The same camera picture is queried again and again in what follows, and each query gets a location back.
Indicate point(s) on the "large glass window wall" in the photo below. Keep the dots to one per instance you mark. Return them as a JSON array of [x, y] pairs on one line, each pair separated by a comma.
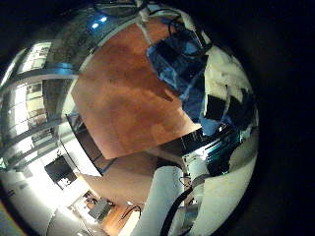
[[29, 108]]

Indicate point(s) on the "dark metal table frame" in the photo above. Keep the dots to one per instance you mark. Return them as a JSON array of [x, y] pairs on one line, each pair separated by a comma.
[[105, 165]]

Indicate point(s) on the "black wall monitor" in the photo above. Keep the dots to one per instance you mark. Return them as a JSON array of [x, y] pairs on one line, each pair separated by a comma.
[[59, 170]]

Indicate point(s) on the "grey desk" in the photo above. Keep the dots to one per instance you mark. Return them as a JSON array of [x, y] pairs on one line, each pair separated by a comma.
[[100, 209]]

